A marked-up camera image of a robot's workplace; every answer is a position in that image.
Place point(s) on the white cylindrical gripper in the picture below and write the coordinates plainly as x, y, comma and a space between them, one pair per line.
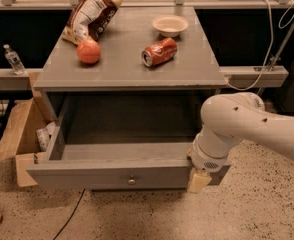
205, 161

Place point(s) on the grey top drawer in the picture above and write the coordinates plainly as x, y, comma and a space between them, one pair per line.
120, 174

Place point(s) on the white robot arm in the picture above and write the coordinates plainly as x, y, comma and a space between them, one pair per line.
228, 119

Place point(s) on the grey drawer cabinet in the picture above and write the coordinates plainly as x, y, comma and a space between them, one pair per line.
121, 71

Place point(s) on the open cardboard box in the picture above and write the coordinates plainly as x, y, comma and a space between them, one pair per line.
19, 140

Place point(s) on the red soda can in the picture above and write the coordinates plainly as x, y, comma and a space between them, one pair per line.
160, 52

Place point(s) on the white bowl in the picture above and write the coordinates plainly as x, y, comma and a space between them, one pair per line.
170, 25

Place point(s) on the can inside cardboard box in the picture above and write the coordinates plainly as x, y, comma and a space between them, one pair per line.
43, 138

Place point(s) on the orange ball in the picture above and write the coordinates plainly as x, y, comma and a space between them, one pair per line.
88, 51

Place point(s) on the brown chip bag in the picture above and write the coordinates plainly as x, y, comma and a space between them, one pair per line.
89, 19

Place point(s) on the clear water bottle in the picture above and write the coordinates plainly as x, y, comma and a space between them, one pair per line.
14, 60

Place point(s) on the metal railing post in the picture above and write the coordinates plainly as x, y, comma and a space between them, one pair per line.
282, 46

